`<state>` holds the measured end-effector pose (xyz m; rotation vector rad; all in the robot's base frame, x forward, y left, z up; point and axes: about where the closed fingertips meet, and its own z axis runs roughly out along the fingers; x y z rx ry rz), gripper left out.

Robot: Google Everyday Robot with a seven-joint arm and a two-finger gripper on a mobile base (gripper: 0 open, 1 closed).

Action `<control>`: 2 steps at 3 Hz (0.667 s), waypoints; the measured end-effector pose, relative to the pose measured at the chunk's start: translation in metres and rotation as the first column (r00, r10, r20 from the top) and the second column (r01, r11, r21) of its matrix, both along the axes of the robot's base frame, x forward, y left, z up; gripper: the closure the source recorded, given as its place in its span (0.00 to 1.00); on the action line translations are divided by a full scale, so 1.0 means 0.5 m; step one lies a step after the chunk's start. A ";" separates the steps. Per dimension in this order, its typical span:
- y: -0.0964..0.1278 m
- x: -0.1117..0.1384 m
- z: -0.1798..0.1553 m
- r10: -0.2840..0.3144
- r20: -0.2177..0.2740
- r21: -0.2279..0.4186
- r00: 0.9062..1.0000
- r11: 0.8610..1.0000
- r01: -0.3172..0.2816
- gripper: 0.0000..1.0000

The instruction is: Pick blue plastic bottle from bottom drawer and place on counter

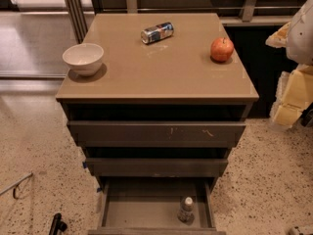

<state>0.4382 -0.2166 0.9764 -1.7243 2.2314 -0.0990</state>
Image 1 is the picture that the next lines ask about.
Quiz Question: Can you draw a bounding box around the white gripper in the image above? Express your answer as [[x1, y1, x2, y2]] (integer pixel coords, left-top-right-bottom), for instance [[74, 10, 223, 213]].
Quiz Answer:
[[265, 23, 313, 128]]

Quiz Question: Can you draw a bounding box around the clear plastic bottle white cap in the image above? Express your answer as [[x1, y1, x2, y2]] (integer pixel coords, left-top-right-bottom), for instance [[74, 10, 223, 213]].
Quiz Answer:
[[177, 197, 194, 223]]

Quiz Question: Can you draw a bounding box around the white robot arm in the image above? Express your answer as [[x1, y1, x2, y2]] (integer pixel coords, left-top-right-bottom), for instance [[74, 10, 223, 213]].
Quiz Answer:
[[265, 0, 313, 130]]

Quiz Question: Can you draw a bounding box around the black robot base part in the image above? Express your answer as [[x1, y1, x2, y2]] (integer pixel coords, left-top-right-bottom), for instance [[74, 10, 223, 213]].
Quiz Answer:
[[49, 212, 67, 235]]

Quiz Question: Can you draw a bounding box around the brown drawer cabinet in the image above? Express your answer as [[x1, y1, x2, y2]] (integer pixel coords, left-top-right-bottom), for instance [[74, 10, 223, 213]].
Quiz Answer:
[[55, 12, 260, 235]]

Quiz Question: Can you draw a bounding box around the grey top drawer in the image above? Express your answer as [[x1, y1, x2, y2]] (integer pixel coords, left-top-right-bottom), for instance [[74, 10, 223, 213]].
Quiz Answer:
[[67, 120, 246, 148]]

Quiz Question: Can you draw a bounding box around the grey middle drawer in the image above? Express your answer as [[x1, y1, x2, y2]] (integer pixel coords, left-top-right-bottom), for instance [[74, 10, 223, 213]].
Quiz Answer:
[[86, 158, 228, 177]]

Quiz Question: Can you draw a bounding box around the grey open bottom drawer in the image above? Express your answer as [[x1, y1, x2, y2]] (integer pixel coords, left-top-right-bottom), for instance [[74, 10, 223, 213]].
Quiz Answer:
[[88, 178, 226, 235]]

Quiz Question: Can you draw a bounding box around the red apple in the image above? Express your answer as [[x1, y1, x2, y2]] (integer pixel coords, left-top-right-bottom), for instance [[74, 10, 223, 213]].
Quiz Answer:
[[210, 37, 234, 62]]

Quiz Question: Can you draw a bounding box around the dark object right edge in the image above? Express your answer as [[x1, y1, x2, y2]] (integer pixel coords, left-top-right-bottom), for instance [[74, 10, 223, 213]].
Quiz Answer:
[[301, 103, 313, 127]]

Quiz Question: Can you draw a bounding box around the blue silver soda can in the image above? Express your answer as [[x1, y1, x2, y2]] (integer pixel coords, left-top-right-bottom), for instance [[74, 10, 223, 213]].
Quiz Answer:
[[141, 22, 174, 44]]

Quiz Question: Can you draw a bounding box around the white ceramic bowl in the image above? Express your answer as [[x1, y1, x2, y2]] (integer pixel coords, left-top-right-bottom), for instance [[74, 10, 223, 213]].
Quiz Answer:
[[63, 43, 104, 76]]

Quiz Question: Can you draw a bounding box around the grey metal bar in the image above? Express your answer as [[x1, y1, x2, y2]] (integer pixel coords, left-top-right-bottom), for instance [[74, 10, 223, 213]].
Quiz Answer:
[[0, 172, 33, 199]]

